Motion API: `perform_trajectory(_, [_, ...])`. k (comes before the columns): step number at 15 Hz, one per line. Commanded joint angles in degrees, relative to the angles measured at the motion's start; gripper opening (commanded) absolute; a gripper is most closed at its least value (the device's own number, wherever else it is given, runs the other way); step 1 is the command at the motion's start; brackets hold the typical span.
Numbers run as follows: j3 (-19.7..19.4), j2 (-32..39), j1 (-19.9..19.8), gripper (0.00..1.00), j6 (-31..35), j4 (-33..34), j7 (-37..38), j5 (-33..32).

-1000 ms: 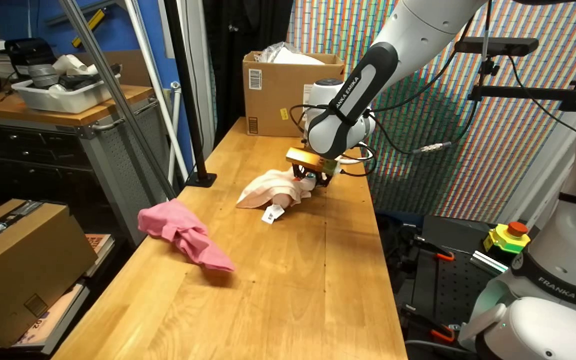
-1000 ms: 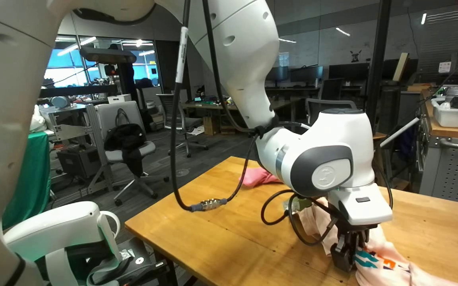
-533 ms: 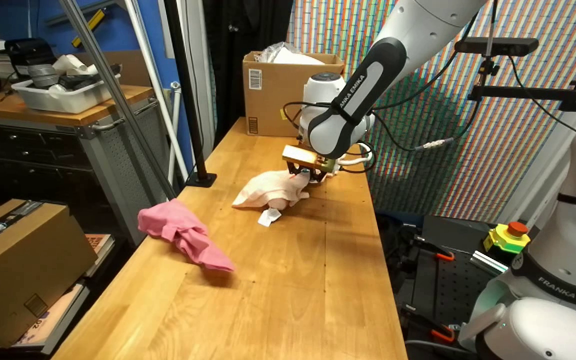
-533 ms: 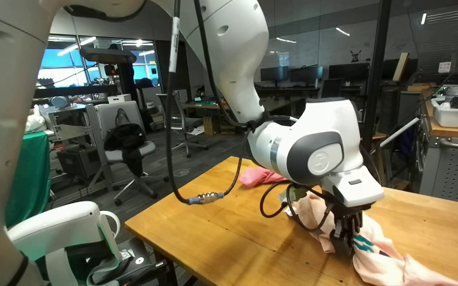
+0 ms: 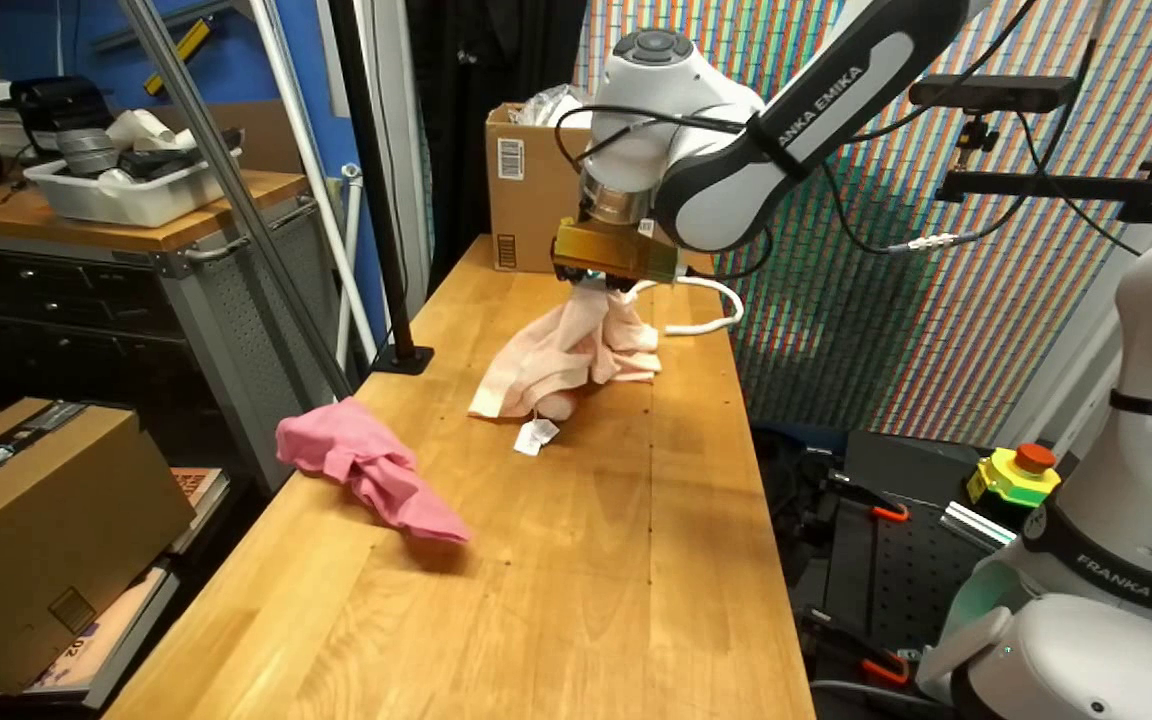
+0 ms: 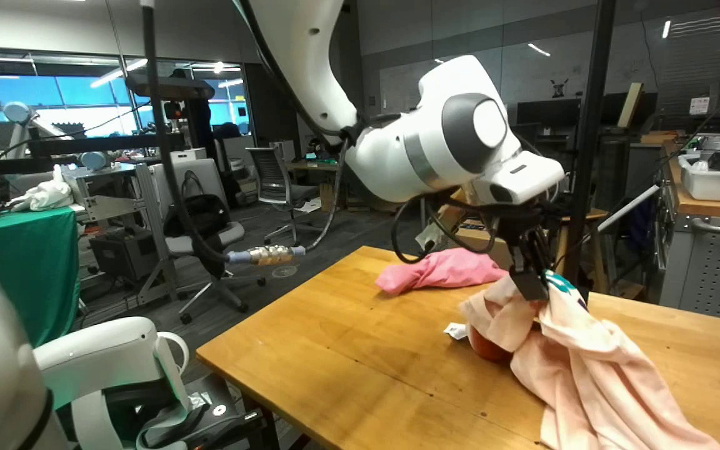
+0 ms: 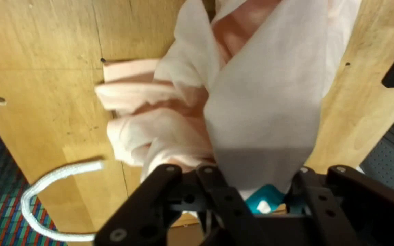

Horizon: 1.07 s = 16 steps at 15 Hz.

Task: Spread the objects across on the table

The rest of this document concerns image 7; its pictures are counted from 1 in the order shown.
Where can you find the white pink cloth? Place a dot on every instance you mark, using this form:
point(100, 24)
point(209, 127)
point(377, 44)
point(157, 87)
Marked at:
point(234, 95)

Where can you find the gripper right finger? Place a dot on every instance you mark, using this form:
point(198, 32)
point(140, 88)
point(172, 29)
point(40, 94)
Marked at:
point(340, 205)

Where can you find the grey perforated panel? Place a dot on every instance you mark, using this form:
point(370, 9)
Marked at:
point(393, 153)

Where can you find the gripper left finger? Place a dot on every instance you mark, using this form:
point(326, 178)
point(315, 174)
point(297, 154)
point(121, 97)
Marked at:
point(156, 205)

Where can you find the teal object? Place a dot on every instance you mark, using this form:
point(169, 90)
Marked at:
point(265, 201)

